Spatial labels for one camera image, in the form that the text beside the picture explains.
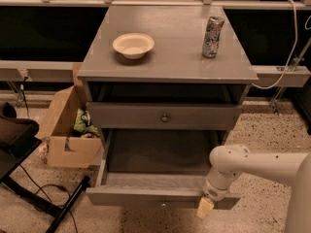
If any grey metal railing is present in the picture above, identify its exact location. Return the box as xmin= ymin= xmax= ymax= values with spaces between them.
xmin=0 ymin=0 xmax=311 ymax=88

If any green snack bag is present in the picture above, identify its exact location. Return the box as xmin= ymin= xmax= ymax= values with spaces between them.
xmin=73 ymin=109 xmax=99 ymax=137

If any grey top drawer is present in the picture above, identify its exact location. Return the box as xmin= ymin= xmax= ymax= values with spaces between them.
xmin=86 ymin=102 xmax=242 ymax=130

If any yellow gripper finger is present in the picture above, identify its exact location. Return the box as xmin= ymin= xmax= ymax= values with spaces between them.
xmin=196 ymin=196 xmax=215 ymax=219

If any brown cardboard box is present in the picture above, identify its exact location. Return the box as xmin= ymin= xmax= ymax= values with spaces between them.
xmin=36 ymin=63 xmax=102 ymax=168

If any grey drawer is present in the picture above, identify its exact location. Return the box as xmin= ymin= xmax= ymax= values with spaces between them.
xmin=86 ymin=102 xmax=242 ymax=130
xmin=85 ymin=128 xmax=242 ymax=211

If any white cable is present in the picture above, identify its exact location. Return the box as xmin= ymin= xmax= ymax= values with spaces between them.
xmin=251 ymin=0 xmax=299 ymax=90

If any crushed drink can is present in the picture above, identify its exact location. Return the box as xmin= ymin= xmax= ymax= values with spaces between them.
xmin=202 ymin=16 xmax=225 ymax=58

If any grey drawer cabinet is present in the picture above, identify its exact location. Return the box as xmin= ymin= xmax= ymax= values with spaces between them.
xmin=77 ymin=5 xmax=259 ymax=148

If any black stand with base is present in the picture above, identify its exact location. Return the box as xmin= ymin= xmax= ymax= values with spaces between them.
xmin=0 ymin=102 xmax=90 ymax=233

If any black floor cable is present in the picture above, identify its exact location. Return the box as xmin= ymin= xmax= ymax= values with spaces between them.
xmin=18 ymin=164 xmax=80 ymax=233

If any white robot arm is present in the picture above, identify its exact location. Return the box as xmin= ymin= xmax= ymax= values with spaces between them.
xmin=196 ymin=145 xmax=311 ymax=233

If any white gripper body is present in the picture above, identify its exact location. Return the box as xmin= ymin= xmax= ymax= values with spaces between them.
xmin=203 ymin=179 xmax=230 ymax=202

